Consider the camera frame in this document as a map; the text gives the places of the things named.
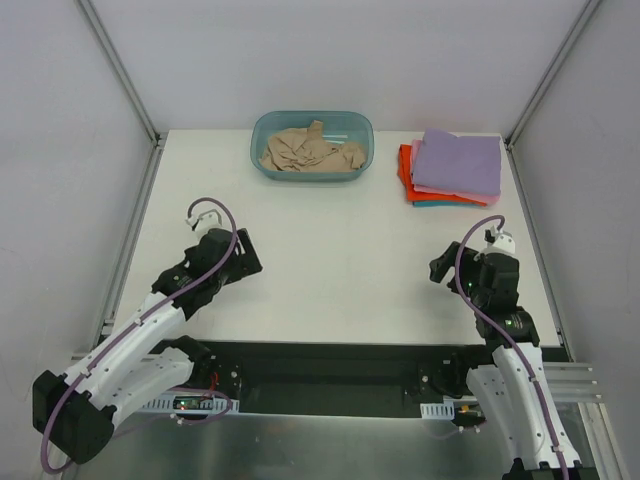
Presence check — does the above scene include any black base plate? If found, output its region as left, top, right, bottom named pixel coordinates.
left=196, top=341, right=491, bottom=418

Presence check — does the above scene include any pink folded t shirt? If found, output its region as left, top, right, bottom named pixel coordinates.
left=410, top=139, right=500, bottom=205

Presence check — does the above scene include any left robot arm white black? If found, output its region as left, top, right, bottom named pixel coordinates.
left=32, top=227, right=262, bottom=464

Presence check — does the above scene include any purple folded t shirt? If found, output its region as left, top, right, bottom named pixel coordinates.
left=411, top=128, right=502, bottom=197

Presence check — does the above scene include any beige t shirt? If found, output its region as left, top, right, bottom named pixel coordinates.
left=260, top=120, right=367, bottom=174

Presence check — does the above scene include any right aluminium frame post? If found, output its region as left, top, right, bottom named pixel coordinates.
left=505, top=0, right=604, bottom=151

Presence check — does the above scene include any orange folded t shirt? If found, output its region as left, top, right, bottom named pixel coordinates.
left=397, top=144, right=487, bottom=207

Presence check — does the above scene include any teal plastic tub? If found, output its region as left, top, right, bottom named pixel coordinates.
left=250, top=110, right=374, bottom=182

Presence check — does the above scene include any right white cable duct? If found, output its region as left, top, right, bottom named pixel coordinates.
left=420, top=401, right=456, bottom=421

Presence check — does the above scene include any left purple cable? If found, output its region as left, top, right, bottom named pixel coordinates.
left=40, top=198, right=240, bottom=475

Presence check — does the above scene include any teal folded t shirt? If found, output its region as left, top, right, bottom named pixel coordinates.
left=412, top=201, right=477, bottom=208

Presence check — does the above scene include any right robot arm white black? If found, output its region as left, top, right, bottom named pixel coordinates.
left=429, top=227, right=599, bottom=479

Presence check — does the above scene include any left white cable duct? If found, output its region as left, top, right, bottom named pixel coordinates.
left=139, top=392, right=239, bottom=416

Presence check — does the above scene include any left aluminium frame post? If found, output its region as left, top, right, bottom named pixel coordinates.
left=75, top=0, right=164, bottom=146

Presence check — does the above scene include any aluminium frame post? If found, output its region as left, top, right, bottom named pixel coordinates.
left=505, top=0, right=604, bottom=151
left=75, top=0, right=164, bottom=146

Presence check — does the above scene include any white cable duct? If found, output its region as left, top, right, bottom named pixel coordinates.
left=139, top=392, right=239, bottom=416
left=420, top=401, right=456, bottom=421

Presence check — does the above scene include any aluminium front rail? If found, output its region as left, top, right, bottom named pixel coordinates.
left=544, top=362, right=604, bottom=403

